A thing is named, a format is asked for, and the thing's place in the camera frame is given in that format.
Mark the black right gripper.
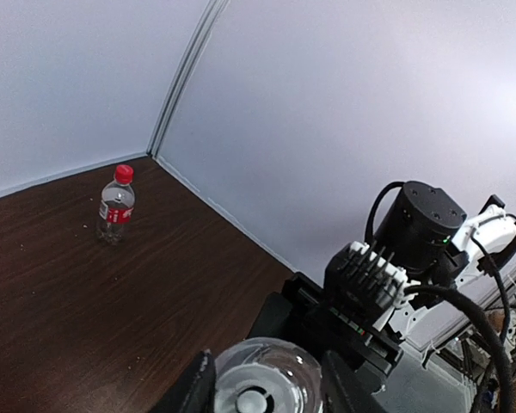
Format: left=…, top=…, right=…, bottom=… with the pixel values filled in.
left=247, top=272, right=402, bottom=383

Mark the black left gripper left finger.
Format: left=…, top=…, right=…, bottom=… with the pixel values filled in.
left=154, top=349, right=217, bottom=413

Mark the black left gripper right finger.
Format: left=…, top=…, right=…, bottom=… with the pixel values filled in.
left=321, top=350, right=386, bottom=413

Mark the white bottle cap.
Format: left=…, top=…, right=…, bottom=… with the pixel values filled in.
left=236, top=387, right=267, bottom=413

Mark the clear plastic bottle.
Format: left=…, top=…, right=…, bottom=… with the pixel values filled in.
left=214, top=337, right=323, bottom=413

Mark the red label soda bottle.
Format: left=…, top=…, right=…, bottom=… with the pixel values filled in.
left=96, top=179, right=136, bottom=245

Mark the red soda bottle cap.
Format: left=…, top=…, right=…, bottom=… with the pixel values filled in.
left=114, top=164, right=134, bottom=185

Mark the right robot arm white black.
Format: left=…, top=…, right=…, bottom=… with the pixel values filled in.
left=249, top=181, right=516, bottom=389

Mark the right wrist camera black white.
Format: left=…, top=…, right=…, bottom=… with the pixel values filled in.
left=322, top=241, right=421, bottom=331

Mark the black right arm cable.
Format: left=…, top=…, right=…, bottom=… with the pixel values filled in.
left=403, top=231, right=516, bottom=413

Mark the right aluminium frame post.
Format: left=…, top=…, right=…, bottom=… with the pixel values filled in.
left=146, top=0, right=230, bottom=159

